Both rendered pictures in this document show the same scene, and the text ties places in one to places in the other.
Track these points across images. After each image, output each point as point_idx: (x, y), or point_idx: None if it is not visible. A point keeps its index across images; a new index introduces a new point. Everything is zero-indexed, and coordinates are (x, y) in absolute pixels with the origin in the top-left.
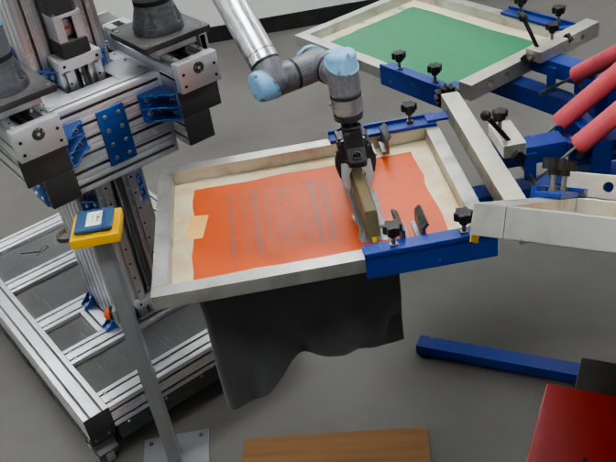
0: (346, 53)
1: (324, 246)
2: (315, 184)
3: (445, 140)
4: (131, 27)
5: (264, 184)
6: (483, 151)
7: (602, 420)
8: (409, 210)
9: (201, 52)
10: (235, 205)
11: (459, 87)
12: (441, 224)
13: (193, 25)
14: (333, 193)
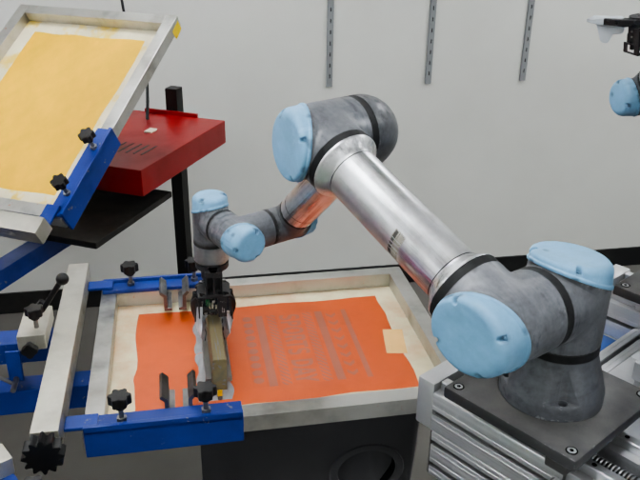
0: (202, 190)
1: (257, 313)
2: (265, 378)
3: (88, 393)
4: (618, 402)
5: (330, 385)
6: (67, 330)
7: (125, 161)
8: (166, 339)
9: (443, 371)
10: (359, 361)
11: (13, 465)
12: (141, 324)
13: (476, 387)
14: (244, 365)
